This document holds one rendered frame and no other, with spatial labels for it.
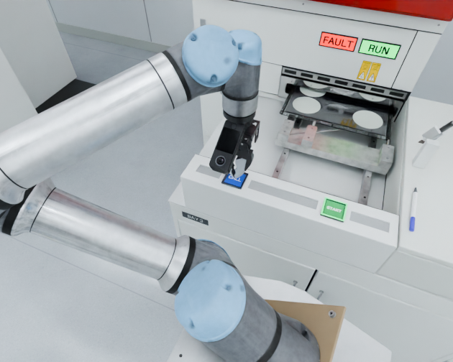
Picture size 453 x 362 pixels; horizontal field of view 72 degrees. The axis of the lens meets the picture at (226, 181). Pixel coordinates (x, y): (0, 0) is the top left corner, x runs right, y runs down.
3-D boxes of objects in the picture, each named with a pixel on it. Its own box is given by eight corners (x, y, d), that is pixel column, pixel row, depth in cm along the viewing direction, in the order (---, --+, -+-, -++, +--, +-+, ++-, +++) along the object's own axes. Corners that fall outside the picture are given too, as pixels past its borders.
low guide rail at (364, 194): (371, 127, 118) (374, 121, 116) (377, 128, 117) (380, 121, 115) (352, 233, 88) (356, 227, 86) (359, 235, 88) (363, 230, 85)
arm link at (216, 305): (234, 386, 47) (172, 337, 43) (213, 332, 60) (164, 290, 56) (290, 327, 48) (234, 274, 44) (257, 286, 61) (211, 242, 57)
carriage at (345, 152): (280, 131, 112) (281, 124, 110) (387, 159, 103) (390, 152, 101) (274, 144, 107) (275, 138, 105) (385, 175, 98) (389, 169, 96)
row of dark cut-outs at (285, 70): (282, 72, 119) (283, 66, 117) (404, 98, 108) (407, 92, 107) (282, 73, 119) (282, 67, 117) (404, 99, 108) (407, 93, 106)
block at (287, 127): (283, 125, 109) (285, 118, 107) (293, 127, 109) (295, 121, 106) (277, 138, 105) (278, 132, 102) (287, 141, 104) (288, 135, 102)
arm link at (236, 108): (251, 105, 60) (213, 95, 62) (249, 123, 64) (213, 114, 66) (263, 85, 65) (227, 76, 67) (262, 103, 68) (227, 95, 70)
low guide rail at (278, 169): (301, 110, 125) (303, 103, 122) (305, 111, 124) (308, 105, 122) (262, 203, 95) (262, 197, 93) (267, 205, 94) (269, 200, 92)
